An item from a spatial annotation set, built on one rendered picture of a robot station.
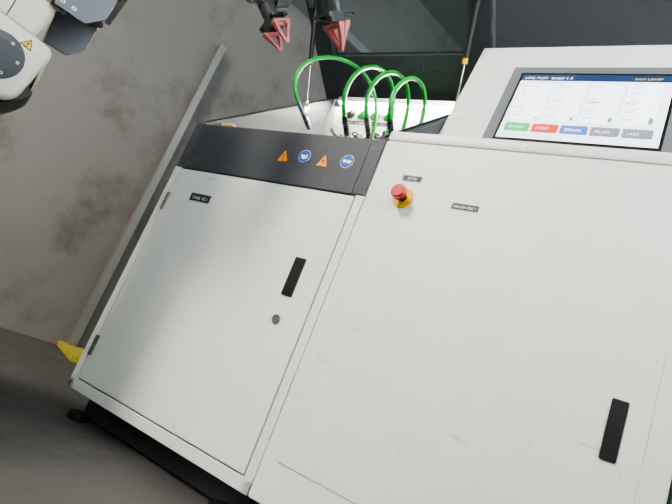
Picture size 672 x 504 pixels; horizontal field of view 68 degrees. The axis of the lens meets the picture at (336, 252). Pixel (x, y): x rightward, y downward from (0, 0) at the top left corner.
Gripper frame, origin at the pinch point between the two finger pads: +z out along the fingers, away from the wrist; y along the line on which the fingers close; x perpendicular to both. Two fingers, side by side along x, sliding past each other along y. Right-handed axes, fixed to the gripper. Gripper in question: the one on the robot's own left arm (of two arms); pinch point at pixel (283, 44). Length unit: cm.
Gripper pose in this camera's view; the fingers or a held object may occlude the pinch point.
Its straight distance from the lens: 183.7
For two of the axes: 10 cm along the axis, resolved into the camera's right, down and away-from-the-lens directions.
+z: 4.0, 9.2, -0.3
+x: -7.6, 3.1, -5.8
